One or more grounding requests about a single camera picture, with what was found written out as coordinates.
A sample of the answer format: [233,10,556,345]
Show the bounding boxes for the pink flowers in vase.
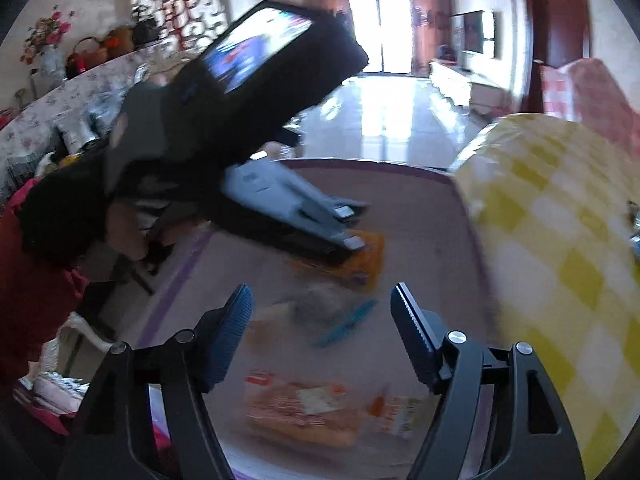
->
[22,6,76,81]

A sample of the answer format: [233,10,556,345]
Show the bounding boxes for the brown handbag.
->
[102,27,136,58]

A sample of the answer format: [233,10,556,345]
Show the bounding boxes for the person's left forearm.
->
[0,195,91,378]

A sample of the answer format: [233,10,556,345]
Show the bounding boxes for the red white snack packet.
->
[244,370,362,448]

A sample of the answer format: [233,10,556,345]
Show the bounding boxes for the yellow checkered tablecloth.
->
[447,112,640,480]

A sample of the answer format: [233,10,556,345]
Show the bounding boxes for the white tv cabinet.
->
[430,57,497,112]

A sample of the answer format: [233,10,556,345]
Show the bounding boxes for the dark wooden door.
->
[522,0,591,111]

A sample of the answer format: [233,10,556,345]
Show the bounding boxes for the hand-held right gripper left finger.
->
[57,284,253,480]

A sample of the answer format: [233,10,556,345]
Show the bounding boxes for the red basket bag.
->
[65,37,108,78]

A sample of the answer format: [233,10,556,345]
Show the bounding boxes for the pink checkered cloth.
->
[540,57,640,161]

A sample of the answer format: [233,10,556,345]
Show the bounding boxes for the small orange green packet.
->
[369,394,431,438]

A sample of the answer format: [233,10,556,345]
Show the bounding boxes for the black handbag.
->
[131,5,161,46]

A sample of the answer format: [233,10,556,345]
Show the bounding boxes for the orange snack packet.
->
[295,230,387,292]

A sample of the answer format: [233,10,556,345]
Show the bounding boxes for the wall television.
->
[462,10,496,56]

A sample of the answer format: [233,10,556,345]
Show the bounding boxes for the teal wrapped candy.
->
[314,299,378,348]

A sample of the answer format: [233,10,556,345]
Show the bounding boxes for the person's left hand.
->
[17,157,153,273]

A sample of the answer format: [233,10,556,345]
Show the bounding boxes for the glass balcony door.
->
[347,0,411,76]

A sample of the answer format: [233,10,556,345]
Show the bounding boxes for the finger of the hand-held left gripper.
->
[225,164,369,222]
[217,199,367,266]

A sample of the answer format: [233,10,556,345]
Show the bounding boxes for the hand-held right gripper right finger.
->
[390,282,586,480]

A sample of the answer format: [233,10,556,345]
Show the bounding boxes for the white plastic stool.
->
[42,310,118,386]

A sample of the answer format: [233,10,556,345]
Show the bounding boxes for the floral sofa cover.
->
[0,50,176,201]

